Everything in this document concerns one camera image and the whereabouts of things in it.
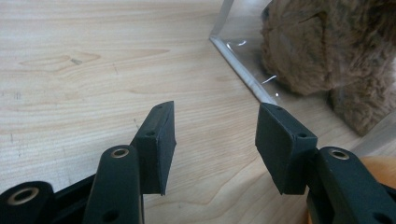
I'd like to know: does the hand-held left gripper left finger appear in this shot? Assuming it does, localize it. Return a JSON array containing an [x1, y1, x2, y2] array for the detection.
[[130, 100, 177, 196]]

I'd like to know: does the brown teddy bear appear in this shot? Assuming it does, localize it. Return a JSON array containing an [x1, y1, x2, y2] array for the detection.
[[260, 0, 396, 137]]

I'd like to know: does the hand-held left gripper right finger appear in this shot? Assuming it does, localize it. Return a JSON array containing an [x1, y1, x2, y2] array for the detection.
[[254, 102, 318, 196]]

